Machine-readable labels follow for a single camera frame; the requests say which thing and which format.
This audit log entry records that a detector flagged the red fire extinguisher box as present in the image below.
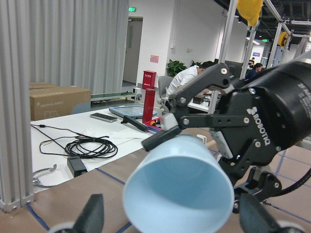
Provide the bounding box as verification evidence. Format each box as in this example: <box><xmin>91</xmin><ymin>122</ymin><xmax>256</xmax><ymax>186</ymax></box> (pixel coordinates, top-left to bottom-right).
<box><xmin>142</xmin><ymin>70</ymin><xmax>156</xmax><ymax>89</ymax></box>

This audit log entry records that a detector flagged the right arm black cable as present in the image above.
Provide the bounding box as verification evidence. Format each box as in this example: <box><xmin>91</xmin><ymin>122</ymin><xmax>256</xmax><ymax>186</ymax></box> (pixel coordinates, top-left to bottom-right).
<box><xmin>276</xmin><ymin>167</ymin><xmax>311</xmax><ymax>197</ymax></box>

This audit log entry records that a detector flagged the light blue plastic cup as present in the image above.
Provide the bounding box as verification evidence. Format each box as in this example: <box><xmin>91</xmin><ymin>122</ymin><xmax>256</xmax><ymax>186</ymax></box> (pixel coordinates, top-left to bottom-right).
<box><xmin>122</xmin><ymin>133</ymin><xmax>234</xmax><ymax>233</ymax></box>

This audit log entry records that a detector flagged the cardboard box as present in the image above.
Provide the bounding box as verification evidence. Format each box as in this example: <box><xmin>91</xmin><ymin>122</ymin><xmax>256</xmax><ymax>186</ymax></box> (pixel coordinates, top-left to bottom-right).
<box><xmin>30</xmin><ymin>85</ymin><xmax>91</xmax><ymax>121</ymax></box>

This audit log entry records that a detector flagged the black smartphone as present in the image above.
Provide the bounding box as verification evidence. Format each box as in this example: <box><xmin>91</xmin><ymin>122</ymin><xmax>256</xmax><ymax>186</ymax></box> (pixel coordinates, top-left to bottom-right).
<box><xmin>90</xmin><ymin>113</ymin><xmax>117</xmax><ymax>122</ymax></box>

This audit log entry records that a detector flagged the aluminium frame post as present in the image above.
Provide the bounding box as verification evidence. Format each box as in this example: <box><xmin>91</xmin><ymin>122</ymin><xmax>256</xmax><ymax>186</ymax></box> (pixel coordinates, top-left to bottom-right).
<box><xmin>0</xmin><ymin>0</ymin><xmax>34</xmax><ymax>213</ymax></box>

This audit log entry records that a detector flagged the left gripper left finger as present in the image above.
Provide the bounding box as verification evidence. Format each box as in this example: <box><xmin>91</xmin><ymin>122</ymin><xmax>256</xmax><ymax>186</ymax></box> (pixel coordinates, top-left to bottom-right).
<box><xmin>48</xmin><ymin>193</ymin><xmax>104</xmax><ymax>233</ymax></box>

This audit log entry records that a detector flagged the metal claw tool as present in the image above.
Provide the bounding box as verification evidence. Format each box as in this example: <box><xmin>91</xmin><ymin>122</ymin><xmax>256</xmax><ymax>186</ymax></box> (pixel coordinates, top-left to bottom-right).
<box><xmin>31</xmin><ymin>164</ymin><xmax>58</xmax><ymax>189</ymax></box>

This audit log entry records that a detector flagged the black power brick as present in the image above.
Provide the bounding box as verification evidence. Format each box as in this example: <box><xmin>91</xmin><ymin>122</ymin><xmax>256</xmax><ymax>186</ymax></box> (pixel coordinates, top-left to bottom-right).
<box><xmin>67</xmin><ymin>156</ymin><xmax>87</xmax><ymax>178</ymax></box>

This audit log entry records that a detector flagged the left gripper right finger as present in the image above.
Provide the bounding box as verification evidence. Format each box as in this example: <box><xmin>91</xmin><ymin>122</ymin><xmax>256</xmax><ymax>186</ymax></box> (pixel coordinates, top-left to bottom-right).
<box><xmin>239</xmin><ymin>193</ymin><xmax>305</xmax><ymax>233</ymax></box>

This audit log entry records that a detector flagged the coiled black cable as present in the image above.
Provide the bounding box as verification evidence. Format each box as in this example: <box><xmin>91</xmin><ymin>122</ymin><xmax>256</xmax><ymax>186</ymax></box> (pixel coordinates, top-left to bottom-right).
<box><xmin>65</xmin><ymin>135</ymin><xmax>119</xmax><ymax>160</ymax></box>

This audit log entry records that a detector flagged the seated person white shirt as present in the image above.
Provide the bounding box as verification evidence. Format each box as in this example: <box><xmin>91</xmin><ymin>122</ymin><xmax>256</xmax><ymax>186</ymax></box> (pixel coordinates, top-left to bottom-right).
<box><xmin>166</xmin><ymin>61</ymin><xmax>214</xmax><ymax>98</ymax></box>

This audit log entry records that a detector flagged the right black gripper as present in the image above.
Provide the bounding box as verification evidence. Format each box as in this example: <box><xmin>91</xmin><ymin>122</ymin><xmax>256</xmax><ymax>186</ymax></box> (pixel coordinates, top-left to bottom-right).
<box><xmin>141</xmin><ymin>55</ymin><xmax>311</xmax><ymax>214</ymax></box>

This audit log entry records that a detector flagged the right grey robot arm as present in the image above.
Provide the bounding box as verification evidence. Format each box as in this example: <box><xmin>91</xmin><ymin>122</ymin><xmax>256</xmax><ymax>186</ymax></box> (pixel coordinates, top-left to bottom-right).
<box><xmin>142</xmin><ymin>52</ymin><xmax>311</xmax><ymax>213</ymax></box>

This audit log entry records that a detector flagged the teach pendant tablet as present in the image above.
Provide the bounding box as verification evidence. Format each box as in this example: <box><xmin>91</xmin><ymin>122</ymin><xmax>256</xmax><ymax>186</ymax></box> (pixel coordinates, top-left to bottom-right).
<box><xmin>109</xmin><ymin>105</ymin><xmax>144</xmax><ymax>119</ymax></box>

